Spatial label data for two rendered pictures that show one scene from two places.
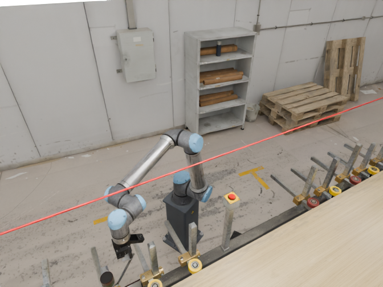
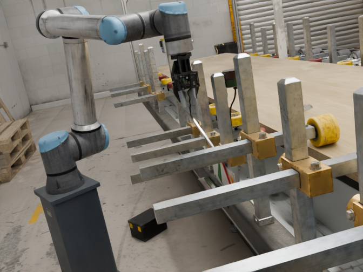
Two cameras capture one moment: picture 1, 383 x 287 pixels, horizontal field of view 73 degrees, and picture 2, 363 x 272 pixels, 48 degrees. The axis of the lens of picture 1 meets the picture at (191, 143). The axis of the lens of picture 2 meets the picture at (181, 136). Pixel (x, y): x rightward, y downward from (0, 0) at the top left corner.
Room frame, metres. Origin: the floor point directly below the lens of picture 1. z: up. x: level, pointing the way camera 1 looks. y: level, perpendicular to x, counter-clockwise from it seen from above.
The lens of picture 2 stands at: (0.37, 1.68, 1.28)
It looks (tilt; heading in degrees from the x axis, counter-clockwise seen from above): 15 degrees down; 290
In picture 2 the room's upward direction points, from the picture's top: 11 degrees counter-clockwise
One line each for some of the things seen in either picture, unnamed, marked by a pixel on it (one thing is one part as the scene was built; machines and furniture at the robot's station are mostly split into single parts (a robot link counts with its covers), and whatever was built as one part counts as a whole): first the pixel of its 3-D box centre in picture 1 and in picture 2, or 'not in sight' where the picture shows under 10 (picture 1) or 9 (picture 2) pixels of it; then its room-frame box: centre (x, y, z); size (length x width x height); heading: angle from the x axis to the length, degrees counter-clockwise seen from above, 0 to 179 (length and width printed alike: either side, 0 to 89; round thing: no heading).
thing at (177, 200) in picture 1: (182, 193); (63, 177); (1.60, 0.08, 0.65); 0.19 x 0.19 x 0.10
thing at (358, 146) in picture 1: (349, 167); (147, 74); (1.64, -1.32, 0.94); 0.03 x 0.03 x 0.48; 29
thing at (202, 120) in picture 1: (216, 86); not in sight; (3.71, -0.39, 0.78); 0.90 x 0.45 x 1.55; 114
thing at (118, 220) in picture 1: (118, 223); (174, 21); (0.80, 0.36, 1.29); 0.10 x 0.09 x 0.12; 149
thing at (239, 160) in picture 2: not in sight; (231, 152); (0.65, 0.45, 0.85); 0.13 x 0.06 x 0.05; 119
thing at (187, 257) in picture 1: (189, 257); (195, 127); (0.90, 0.01, 0.82); 0.13 x 0.06 x 0.05; 119
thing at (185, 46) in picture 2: (121, 235); (180, 47); (0.79, 0.36, 1.20); 0.10 x 0.09 x 0.05; 29
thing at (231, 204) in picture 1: (231, 201); (169, 45); (1.04, -0.24, 1.18); 0.07 x 0.07 x 0.08; 29
